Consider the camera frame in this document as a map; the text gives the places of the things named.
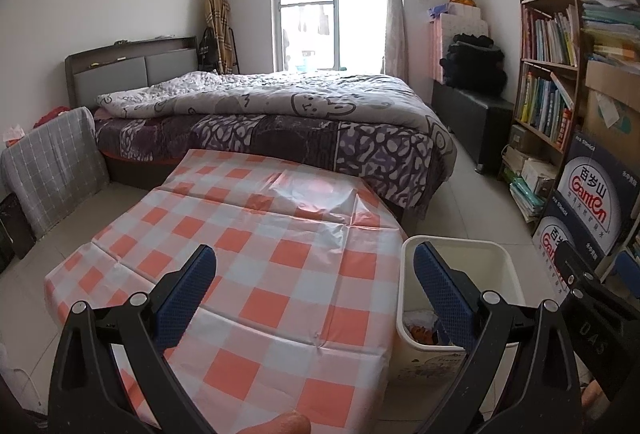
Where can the white curtain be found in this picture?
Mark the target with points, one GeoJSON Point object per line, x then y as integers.
{"type": "Point", "coordinates": [395, 13]}

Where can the stack of papers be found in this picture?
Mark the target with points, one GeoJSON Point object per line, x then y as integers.
{"type": "Point", "coordinates": [610, 23]}

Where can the row of books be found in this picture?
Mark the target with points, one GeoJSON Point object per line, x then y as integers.
{"type": "Point", "coordinates": [542, 108]}
{"type": "Point", "coordinates": [550, 36]}

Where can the white plastic bin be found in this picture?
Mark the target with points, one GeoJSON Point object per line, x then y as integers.
{"type": "Point", "coordinates": [500, 264]}

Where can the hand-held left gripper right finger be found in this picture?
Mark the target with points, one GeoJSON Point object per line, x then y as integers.
{"type": "Point", "coordinates": [445, 299]}

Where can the orange toy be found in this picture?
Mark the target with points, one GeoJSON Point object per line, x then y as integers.
{"type": "Point", "coordinates": [462, 1]}

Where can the purple patterned bedsheet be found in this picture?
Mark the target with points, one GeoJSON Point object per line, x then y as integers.
{"type": "Point", "coordinates": [390, 153]}

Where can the dark grey bed frame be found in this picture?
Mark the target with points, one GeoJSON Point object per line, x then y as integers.
{"type": "Point", "coordinates": [125, 71]}

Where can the window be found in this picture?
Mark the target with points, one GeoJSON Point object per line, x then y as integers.
{"type": "Point", "coordinates": [325, 3]}

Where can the bed with patterned quilt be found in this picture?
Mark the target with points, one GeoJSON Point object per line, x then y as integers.
{"type": "Point", "coordinates": [300, 98]}

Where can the black flat item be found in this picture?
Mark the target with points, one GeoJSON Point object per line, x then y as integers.
{"type": "Point", "coordinates": [15, 234]}

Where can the black storage bench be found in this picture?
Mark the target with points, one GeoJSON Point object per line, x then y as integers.
{"type": "Point", "coordinates": [470, 123]}

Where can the wooden bookshelf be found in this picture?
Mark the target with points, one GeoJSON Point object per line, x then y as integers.
{"type": "Point", "coordinates": [550, 63]}

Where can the red cloth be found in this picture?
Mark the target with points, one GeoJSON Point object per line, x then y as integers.
{"type": "Point", "coordinates": [50, 116]}

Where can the white tissue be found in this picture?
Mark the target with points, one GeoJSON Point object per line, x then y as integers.
{"type": "Point", "coordinates": [417, 316]}

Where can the brown cardboard box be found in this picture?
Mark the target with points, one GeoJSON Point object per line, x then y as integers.
{"type": "Point", "coordinates": [612, 108]}

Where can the blue white water carton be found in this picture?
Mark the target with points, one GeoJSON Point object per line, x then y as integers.
{"type": "Point", "coordinates": [592, 199]}
{"type": "Point", "coordinates": [552, 244]}

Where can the stack of booklets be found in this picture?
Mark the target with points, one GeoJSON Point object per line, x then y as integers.
{"type": "Point", "coordinates": [527, 189]}

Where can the orange white checked tablecloth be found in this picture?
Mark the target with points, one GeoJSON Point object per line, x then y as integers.
{"type": "Point", "coordinates": [280, 239]}

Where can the black bag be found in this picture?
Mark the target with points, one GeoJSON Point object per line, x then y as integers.
{"type": "Point", "coordinates": [207, 53]}

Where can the person's left hand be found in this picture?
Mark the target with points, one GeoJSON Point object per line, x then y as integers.
{"type": "Point", "coordinates": [277, 424]}

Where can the grey checked cushion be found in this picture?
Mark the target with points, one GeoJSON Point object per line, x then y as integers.
{"type": "Point", "coordinates": [50, 168]}

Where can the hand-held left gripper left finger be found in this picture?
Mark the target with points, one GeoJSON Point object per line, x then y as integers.
{"type": "Point", "coordinates": [185, 299]}

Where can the pile of black clothes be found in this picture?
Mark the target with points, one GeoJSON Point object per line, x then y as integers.
{"type": "Point", "coordinates": [472, 63]}

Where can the person's right hand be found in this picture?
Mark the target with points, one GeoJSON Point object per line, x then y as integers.
{"type": "Point", "coordinates": [595, 390]}

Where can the tissue pack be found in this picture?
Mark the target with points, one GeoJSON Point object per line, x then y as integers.
{"type": "Point", "coordinates": [14, 136]}

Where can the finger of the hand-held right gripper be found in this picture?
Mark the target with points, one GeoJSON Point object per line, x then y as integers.
{"type": "Point", "coordinates": [629, 271]}

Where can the pink white storage cabinet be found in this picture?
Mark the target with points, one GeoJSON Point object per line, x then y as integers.
{"type": "Point", "coordinates": [462, 21]}

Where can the plaid garment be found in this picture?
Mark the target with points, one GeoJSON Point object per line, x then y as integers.
{"type": "Point", "coordinates": [220, 23]}

